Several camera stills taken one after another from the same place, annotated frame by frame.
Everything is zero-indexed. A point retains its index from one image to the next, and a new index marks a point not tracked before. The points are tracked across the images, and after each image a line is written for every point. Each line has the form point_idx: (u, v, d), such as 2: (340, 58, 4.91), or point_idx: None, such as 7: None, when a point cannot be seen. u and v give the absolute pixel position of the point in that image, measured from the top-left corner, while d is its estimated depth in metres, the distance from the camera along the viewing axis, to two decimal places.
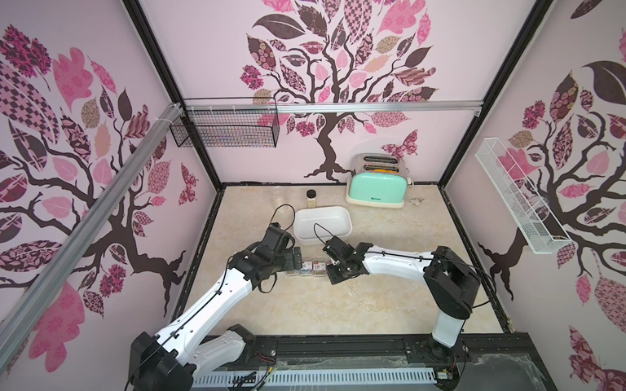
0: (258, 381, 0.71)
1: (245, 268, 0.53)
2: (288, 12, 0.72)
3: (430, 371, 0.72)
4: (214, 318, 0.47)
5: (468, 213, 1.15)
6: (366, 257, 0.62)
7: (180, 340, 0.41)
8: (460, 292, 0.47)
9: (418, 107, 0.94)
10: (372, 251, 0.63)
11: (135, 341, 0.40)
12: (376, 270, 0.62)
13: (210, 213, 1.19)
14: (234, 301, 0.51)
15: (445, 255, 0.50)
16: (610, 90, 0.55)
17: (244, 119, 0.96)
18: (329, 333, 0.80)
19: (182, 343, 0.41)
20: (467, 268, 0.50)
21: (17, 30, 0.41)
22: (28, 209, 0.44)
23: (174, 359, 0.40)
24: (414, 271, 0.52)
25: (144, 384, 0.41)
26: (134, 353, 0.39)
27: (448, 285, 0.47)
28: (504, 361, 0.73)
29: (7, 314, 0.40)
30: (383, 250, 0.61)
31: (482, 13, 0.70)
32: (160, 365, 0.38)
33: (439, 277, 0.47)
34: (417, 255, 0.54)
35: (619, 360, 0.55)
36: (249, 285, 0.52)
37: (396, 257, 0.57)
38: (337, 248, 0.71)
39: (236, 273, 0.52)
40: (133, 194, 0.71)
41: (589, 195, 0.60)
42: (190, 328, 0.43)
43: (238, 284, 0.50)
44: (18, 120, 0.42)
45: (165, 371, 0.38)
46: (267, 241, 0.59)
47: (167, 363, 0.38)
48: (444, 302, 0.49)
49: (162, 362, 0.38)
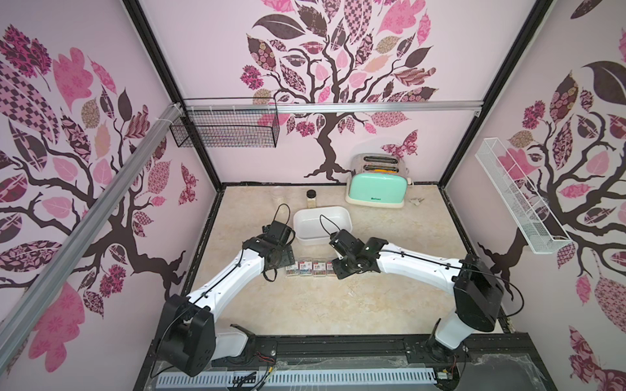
0: (258, 381, 0.71)
1: (258, 248, 0.60)
2: (288, 12, 0.72)
3: (430, 371, 0.72)
4: (235, 287, 0.52)
5: (468, 213, 1.15)
6: (382, 257, 0.57)
7: (211, 297, 0.46)
8: (488, 305, 0.45)
9: (418, 107, 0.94)
10: (390, 250, 0.58)
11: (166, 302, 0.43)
12: (391, 270, 0.58)
13: (210, 213, 1.19)
14: (249, 276, 0.56)
15: (473, 262, 0.47)
16: (611, 90, 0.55)
17: (244, 120, 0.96)
18: (329, 333, 0.80)
19: (213, 301, 0.45)
20: (495, 280, 0.48)
21: (17, 30, 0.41)
22: (28, 209, 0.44)
23: (208, 314, 0.44)
24: (440, 279, 0.48)
25: (174, 349, 0.42)
26: (165, 312, 0.42)
27: (478, 296, 0.44)
28: (504, 361, 0.73)
29: (7, 314, 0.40)
30: (402, 250, 0.57)
31: (482, 12, 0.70)
32: (196, 319, 0.41)
33: (469, 287, 0.44)
34: (443, 262, 0.50)
35: (619, 360, 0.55)
36: (262, 262, 0.59)
37: (418, 260, 0.53)
38: (346, 243, 0.66)
39: (253, 252, 0.58)
40: (133, 193, 0.71)
41: (589, 195, 0.60)
42: (218, 291, 0.47)
43: (253, 259, 0.56)
44: (18, 120, 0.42)
45: (200, 324, 0.40)
46: (274, 231, 0.67)
47: (201, 318, 0.41)
48: (467, 314, 0.47)
49: (196, 316, 0.42)
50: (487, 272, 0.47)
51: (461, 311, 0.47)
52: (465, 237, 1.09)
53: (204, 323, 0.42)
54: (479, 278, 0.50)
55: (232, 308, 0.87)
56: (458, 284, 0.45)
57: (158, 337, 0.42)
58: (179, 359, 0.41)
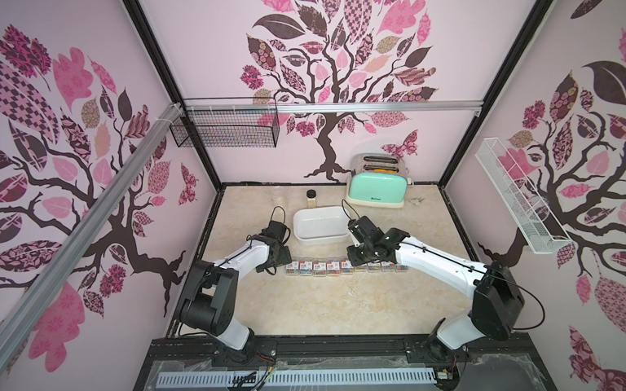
0: (258, 381, 0.71)
1: (263, 239, 0.69)
2: (288, 12, 0.72)
3: (430, 371, 0.72)
4: (249, 265, 0.59)
5: (469, 213, 1.15)
6: (403, 249, 0.56)
7: (234, 263, 0.53)
8: (507, 316, 0.44)
9: (418, 107, 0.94)
10: (412, 243, 0.56)
11: (195, 265, 0.49)
12: (409, 263, 0.57)
13: (211, 213, 1.19)
14: (257, 262, 0.63)
15: (500, 270, 0.45)
16: (610, 90, 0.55)
17: (244, 119, 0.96)
18: (329, 333, 0.80)
19: (235, 265, 0.52)
20: (517, 292, 0.46)
21: (17, 30, 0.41)
22: (28, 209, 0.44)
23: (233, 272, 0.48)
24: (461, 280, 0.47)
25: (197, 309, 0.46)
26: (193, 274, 0.47)
27: (499, 304, 0.43)
28: (504, 361, 0.73)
29: (7, 314, 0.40)
30: (424, 246, 0.55)
31: (482, 13, 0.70)
32: (223, 276, 0.47)
33: (491, 293, 0.42)
34: (467, 264, 0.48)
35: (619, 360, 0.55)
36: (267, 248, 0.67)
37: (439, 257, 0.52)
38: (366, 230, 0.65)
39: (261, 239, 0.69)
40: (133, 194, 0.71)
41: (589, 195, 0.60)
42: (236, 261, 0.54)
43: (260, 244, 0.65)
44: (18, 120, 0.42)
45: (227, 280, 0.46)
46: (272, 229, 0.76)
47: (227, 274, 0.47)
48: (482, 319, 0.46)
49: (223, 273, 0.48)
50: (512, 282, 0.45)
51: (475, 316, 0.47)
52: (465, 237, 1.09)
53: (232, 278, 0.48)
54: (501, 286, 0.48)
55: None
56: (479, 288, 0.44)
57: (187, 296, 0.46)
58: (207, 316, 0.45)
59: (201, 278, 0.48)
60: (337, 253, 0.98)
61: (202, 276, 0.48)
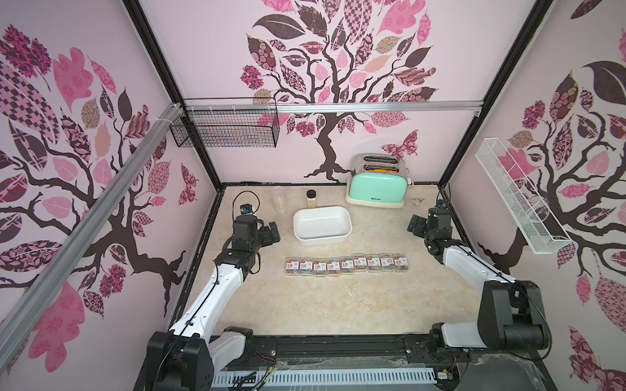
0: (258, 381, 0.71)
1: (234, 261, 0.58)
2: (288, 12, 0.72)
3: (430, 371, 0.72)
4: (219, 305, 0.51)
5: (469, 213, 1.15)
6: (451, 248, 0.62)
7: (199, 321, 0.44)
8: (515, 336, 0.43)
9: (419, 107, 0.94)
10: (461, 248, 0.62)
11: (148, 342, 0.40)
12: (451, 262, 0.61)
13: (211, 213, 1.19)
14: (231, 291, 0.55)
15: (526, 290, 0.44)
16: (610, 90, 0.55)
17: (244, 119, 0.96)
18: (329, 334, 0.80)
19: (201, 326, 0.44)
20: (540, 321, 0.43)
21: (17, 30, 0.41)
22: (28, 209, 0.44)
23: (199, 340, 0.43)
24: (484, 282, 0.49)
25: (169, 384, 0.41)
26: (150, 353, 0.39)
27: (504, 307, 0.44)
28: (504, 361, 0.73)
29: (7, 314, 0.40)
30: (469, 252, 0.60)
31: (483, 13, 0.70)
32: (187, 348, 0.40)
33: (501, 294, 0.44)
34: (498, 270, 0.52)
35: (619, 360, 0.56)
36: (240, 274, 0.58)
37: (477, 261, 0.55)
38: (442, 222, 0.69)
39: (228, 265, 0.56)
40: (133, 194, 0.71)
41: (589, 195, 0.60)
42: (202, 314, 0.46)
43: (230, 274, 0.54)
44: (18, 120, 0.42)
45: (192, 352, 0.39)
46: (238, 234, 0.62)
47: (193, 344, 0.40)
48: (484, 323, 0.46)
49: (187, 344, 0.40)
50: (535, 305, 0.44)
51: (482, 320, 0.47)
52: (465, 237, 1.09)
53: (198, 349, 0.40)
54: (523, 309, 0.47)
55: (232, 308, 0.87)
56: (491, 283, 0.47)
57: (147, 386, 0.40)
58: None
59: (160, 358, 0.43)
60: (337, 253, 0.98)
61: (162, 354, 0.44)
